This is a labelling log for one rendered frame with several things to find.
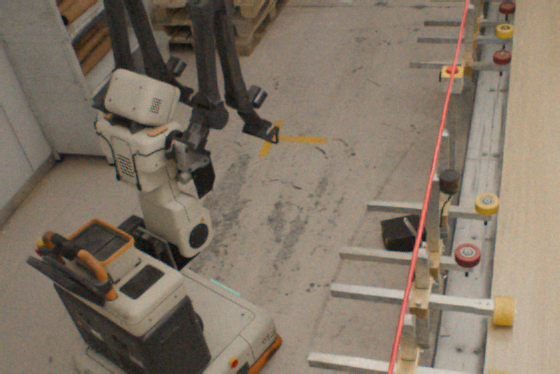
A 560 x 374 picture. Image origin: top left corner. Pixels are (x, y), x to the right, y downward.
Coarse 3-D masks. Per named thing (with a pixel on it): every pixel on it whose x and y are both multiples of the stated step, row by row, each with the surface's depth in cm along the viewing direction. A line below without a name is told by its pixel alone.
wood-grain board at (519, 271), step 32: (544, 0) 329; (544, 32) 305; (512, 64) 287; (544, 64) 284; (512, 96) 269; (544, 96) 266; (512, 128) 252; (544, 128) 250; (512, 160) 238; (544, 160) 236; (512, 192) 225; (544, 192) 224; (512, 224) 214; (544, 224) 212; (512, 256) 204; (544, 256) 202; (512, 288) 194; (544, 288) 193; (544, 320) 184; (512, 352) 178; (544, 352) 177
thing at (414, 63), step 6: (414, 60) 307; (420, 60) 306; (426, 60) 306; (432, 60) 305; (438, 60) 305; (444, 60) 304; (414, 66) 307; (420, 66) 306; (426, 66) 305; (432, 66) 305; (438, 66) 304; (474, 66) 299; (480, 66) 298; (486, 66) 298; (492, 66) 297; (498, 66) 296; (504, 66) 295
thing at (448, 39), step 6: (420, 36) 324; (426, 36) 324; (432, 36) 323; (438, 36) 322; (444, 36) 322; (450, 36) 321; (456, 36) 320; (462, 36) 319; (480, 36) 318; (486, 36) 317; (420, 42) 325; (426, 42) 325; (432, 42) 324; (438, 42) 323; (444, 42) 322; (450, 42) 321; (456, 42) 320; (462, 42) 320; (480, 42) 317; (486, 42) 317; (492, 42) 316; (498, 42) 315; (504, 42) 314
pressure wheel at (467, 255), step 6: (462, 246) 208; (468, 246) 208; (474, 246) 208; (456, 252) 207; (462, 252) 207; (468, 252) 206; (474, 252) 206; (480, 252) 206; (456, 258) 206; (462, 258) 205; (468, 258) 204; (474, 258) 204; (462, 264) 206; (468, 264) 205; (474, 264) 205
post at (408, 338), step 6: (408, 318) 163; (414, 318) 163; (408, 324) 162; (414, 324) 163; (402, 330) 164; (408, 330) 163; (414, 330) 164; (402, 336) 166; (408, 336) 165; (414, 336) 166; (402, 342) 167; (408, 342) 167; (414, 342) 167; (402, 348) 169; (408, 348) 168; (414, 348) 169; (402, 354) 171; (408, 354) 170; (414, 354) 170
